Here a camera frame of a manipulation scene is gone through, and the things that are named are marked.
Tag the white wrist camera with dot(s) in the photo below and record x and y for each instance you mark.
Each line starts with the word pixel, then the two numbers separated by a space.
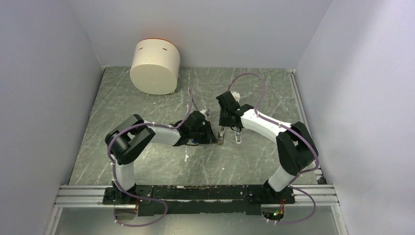
pixel 205 112
pixel 236 96

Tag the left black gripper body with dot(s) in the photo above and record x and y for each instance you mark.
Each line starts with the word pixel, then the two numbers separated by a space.
pixel 202 134

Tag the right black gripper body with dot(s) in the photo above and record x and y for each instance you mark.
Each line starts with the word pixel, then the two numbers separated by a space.
pixel 223 120

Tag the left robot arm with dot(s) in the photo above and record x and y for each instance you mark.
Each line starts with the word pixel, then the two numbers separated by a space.
pixel 128 140

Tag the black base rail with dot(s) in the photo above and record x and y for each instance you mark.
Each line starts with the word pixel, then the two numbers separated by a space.
pixel 247 199

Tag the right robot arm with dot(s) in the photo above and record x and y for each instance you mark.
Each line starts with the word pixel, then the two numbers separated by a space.
pixel 296 149

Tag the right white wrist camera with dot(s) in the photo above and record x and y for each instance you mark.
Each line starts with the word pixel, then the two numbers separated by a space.
pixel 236 96

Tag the white cylindrical container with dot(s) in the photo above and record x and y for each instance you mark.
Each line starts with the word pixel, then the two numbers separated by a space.
pixel 155 66

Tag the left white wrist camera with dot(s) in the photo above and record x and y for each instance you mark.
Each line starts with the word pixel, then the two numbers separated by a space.
pixel 205 112

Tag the beige small stapler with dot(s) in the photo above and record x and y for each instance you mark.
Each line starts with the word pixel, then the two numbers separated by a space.
pixel 221 134

